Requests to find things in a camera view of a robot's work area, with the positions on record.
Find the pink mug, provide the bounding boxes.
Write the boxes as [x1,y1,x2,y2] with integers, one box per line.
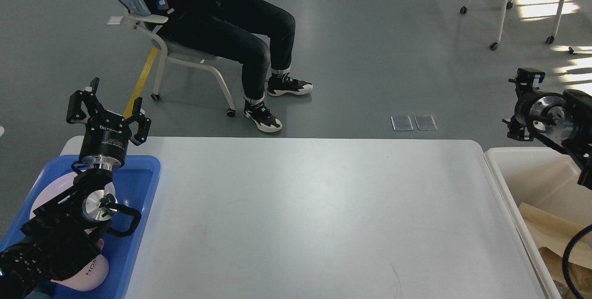
[51,254,110,292]

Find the person leg with shoe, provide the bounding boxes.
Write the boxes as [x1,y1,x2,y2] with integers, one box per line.
[119,0,313,133]

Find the brown paper bag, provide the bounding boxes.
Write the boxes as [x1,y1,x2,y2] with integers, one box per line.
[518,203,592,293]

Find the pink plastic plate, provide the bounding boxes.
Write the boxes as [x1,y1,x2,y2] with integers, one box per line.
[29,172,117,224]

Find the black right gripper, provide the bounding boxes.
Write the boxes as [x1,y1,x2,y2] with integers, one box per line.
[503,68,567,142]

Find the white chair leg left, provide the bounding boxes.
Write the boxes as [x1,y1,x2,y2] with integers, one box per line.
[123,8,235,117]

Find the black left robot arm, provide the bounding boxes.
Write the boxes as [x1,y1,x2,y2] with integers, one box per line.
[1,78,151,299]

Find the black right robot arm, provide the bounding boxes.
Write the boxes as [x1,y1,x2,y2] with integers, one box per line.
[503,68,592,189]

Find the small grey metal plate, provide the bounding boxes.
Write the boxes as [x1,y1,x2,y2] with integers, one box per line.
[391,115,414,131]

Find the white plastic bin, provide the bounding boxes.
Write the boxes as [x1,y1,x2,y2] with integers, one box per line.
[485,147,592,299]

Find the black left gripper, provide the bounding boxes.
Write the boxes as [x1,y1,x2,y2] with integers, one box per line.
[66,78,151,170]

